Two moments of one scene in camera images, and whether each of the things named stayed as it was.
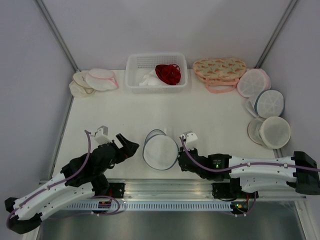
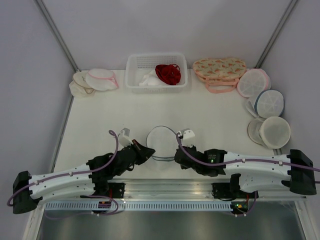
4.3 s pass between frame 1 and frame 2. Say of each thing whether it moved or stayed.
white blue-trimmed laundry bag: moved
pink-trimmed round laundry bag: stayed
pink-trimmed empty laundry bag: stayed
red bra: stayed
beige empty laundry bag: stayed
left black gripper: moved
